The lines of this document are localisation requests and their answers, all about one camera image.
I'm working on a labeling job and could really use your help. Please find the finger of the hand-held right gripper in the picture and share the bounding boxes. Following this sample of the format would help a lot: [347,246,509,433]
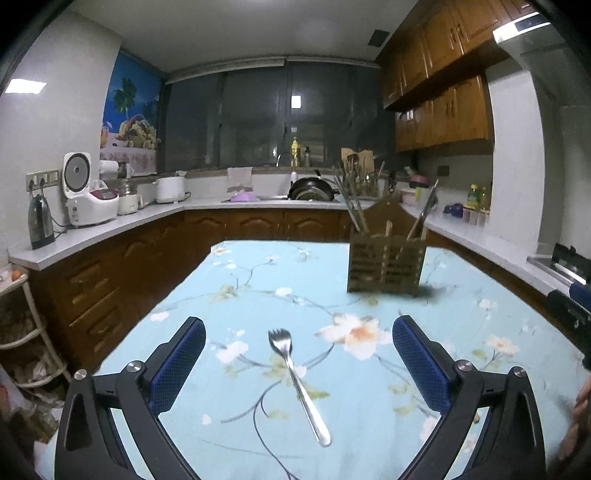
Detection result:
[547,281,591,335]

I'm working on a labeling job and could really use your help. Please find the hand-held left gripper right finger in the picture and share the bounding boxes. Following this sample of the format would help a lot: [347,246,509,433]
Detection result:
[392,315,548,480]

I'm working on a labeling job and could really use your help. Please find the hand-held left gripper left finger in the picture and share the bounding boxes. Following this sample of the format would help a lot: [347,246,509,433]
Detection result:
[54,316,207,480]

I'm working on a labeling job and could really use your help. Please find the wooden utensil holder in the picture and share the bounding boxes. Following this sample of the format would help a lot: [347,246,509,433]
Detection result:
[347,200,428,296]

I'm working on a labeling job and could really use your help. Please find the metal fork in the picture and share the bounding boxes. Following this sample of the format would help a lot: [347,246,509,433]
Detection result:
[268,328,332,448]

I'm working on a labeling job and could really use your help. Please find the metal chopstick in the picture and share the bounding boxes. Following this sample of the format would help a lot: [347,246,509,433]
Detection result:
[417,179,440,241]

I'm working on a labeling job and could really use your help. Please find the person's right hand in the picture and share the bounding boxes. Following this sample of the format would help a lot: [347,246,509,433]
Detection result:
[556,373,591,462]

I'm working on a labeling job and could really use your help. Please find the steel stove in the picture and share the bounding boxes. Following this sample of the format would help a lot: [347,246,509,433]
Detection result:
[526,242,591,291]

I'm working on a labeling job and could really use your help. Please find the wooden lower cabinets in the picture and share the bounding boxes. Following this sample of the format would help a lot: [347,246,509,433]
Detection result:
[27,209,568,374]

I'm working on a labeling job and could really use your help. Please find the wooden cabinets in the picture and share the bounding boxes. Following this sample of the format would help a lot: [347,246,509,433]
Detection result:
[27,209,568,374]
[374,0,551,154]

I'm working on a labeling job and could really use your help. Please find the light blue floral tablecloth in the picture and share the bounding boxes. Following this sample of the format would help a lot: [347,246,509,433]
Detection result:
[39,240,591,480]

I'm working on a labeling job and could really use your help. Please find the cooking oil bottles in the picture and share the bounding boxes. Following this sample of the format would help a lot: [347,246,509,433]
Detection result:
[466,183,493,211]

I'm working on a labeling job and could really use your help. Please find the white storage rack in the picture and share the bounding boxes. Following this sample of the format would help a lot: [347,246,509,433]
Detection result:
[0,265,73,446]

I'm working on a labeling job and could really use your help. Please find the white electric pot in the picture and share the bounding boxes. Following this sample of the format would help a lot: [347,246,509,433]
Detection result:
[154,174,188,205]

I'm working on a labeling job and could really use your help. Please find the white rice cooker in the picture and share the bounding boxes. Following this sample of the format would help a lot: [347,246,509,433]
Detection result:
[63,152,120,228]

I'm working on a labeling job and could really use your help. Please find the grey hanging dishcloth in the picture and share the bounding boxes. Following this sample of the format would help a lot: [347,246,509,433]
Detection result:
[226,167,254,193]

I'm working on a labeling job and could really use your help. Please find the steel electric kettle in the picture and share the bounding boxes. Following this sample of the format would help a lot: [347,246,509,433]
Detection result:
[28,193,57,250]

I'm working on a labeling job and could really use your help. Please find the countertop utensil rack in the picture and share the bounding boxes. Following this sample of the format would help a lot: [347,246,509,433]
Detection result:
[338,148,387,198]

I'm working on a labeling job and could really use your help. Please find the black wok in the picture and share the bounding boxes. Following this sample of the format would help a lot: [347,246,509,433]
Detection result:
[288,177,337,202]

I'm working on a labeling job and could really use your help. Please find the steel range hood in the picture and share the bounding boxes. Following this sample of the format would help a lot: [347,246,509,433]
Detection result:
[491,11,591,118]

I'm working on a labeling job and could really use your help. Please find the wooden upper cabinets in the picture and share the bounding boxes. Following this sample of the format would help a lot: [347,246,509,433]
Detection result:
[374,0,551,154]

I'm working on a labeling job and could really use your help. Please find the dark kitchen window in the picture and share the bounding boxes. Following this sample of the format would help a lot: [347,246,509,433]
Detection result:
[161,59,399,172]

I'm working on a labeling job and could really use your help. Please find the ceiling light panel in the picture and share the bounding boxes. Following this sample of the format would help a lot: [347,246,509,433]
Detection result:
[2,78,47,96]

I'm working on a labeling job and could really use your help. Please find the wall power strip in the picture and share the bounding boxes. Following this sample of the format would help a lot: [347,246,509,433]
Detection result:
[26,169,61,190]

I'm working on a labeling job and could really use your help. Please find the fruit wall poster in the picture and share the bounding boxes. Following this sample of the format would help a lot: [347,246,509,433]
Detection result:
[100,50,163,163]

